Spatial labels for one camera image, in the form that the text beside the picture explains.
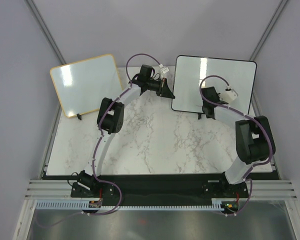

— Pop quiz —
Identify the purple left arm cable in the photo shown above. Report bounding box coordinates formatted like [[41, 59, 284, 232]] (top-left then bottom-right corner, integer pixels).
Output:
[[34, 53, 163, 228]]

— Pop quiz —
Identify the black-framed whiteboard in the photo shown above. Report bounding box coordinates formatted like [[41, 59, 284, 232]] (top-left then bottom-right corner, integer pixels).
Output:
[[171, 55, 257, 114]]

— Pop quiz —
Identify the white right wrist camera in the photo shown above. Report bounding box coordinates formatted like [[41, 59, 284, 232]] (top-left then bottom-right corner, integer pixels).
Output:
[[219, 86, 239, 104]]

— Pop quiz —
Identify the aluminium rail frame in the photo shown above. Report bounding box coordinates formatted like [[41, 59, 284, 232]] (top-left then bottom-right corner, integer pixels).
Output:
[[25, 176, 297, 200]]

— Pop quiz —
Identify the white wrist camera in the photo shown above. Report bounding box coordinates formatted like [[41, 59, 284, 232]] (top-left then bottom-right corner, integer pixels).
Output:
[[219, 86, 239, 104], [159, 64, 170, 76]]

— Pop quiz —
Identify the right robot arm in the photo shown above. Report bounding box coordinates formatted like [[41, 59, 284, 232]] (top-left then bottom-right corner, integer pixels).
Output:
[[200, 87, 276, 197]]

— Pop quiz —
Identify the white slotted cable duct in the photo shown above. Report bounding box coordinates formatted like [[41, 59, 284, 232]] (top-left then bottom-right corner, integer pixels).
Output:
[[35, 200, 224, 211]]

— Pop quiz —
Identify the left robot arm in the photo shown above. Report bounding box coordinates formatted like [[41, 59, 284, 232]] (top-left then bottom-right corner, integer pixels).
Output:
[[70, 64, 175, 198]]

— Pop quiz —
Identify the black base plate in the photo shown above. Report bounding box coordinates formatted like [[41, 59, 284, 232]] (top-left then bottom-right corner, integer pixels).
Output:
[[70, 173, 249, 207]]

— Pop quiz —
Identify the wood-framed whiteboard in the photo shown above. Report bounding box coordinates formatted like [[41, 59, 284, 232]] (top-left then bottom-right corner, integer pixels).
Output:
[[50, 53, 124, 118]]

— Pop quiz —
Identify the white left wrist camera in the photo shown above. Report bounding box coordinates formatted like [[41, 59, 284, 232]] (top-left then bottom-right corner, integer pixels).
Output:
[[159, 64, 170, 76]]

